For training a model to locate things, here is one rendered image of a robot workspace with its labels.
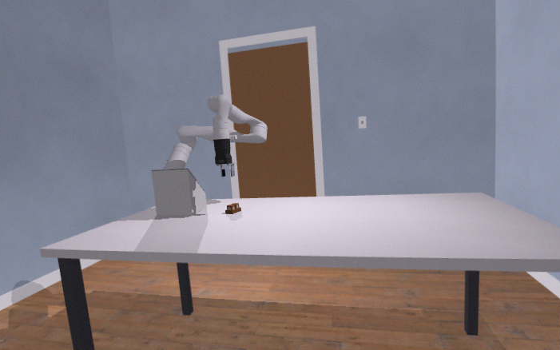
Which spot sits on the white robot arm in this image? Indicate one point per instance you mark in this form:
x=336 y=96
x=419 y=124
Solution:
x=188 y=134

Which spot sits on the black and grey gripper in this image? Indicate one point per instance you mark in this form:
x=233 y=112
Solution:
x=222 y=148

